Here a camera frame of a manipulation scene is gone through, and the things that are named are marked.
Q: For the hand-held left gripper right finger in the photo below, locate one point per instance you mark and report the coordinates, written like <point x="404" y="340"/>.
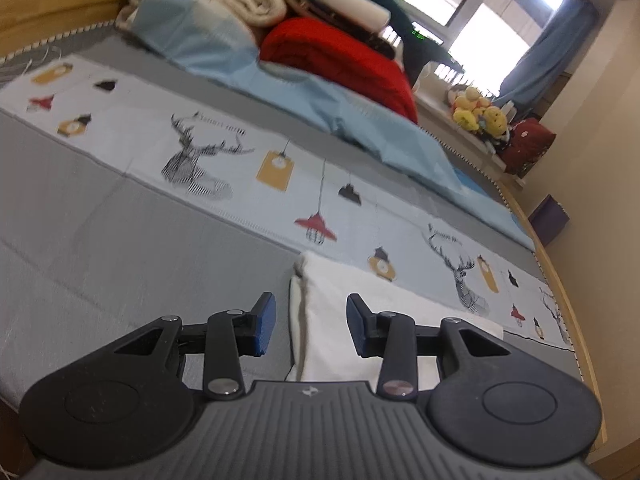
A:
<point x="356" y="326"/>

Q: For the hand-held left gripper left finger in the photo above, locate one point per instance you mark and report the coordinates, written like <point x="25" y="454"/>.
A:
<point x="265" y="324"/>

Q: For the white garment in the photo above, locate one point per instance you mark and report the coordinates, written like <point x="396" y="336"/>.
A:
<point x="340" y="280"/>

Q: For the purple box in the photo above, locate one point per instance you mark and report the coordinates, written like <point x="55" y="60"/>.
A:
<point x="549" y="220"/>

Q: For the light blue blanket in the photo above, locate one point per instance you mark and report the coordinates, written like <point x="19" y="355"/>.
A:
<point x="310" y="100"/>

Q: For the yellow plush toys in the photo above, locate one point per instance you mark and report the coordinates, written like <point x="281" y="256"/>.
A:
<point x="475" y="112"/>

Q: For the red bag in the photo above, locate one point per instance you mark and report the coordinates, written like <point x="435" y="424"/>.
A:
<point x="527" y="147"/>

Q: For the red blanket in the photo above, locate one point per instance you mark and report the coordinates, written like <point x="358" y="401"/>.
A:
<point x="330" y="55"/>

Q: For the blue curtain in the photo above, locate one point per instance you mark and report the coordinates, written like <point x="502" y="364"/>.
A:
<point x="550" y="55"/>

